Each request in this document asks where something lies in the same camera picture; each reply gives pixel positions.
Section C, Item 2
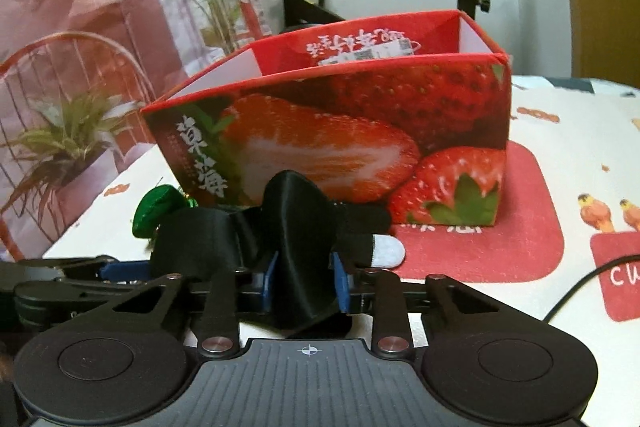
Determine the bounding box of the black satin eye mask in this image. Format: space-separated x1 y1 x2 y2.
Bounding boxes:
150 169 393 340

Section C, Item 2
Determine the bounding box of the red strawberry print box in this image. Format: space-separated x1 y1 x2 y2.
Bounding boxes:
140 9 513 228

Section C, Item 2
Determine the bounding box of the printed tablecloth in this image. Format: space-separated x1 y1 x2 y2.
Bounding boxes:
42 74 640 427

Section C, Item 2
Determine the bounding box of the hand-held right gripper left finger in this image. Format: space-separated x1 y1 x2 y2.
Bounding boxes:
107 256 281 356

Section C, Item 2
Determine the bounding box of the red wire chair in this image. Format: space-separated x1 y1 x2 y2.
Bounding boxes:
0 31 156 263

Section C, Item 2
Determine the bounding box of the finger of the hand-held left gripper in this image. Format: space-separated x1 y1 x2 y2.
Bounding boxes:
97 259 155 283

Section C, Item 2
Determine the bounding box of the black cable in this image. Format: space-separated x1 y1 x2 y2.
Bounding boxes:
542 257 640 325

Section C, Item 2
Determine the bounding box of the small green potted plant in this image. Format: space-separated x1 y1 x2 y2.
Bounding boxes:
0 92 146 218

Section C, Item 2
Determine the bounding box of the green foil ornament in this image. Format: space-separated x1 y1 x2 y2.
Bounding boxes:
131 186 198 239

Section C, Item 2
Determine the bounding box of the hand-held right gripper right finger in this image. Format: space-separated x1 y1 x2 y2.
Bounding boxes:
330 252 506 356

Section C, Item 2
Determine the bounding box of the black glove with white fingertip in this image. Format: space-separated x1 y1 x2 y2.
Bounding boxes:
345 204 406 269

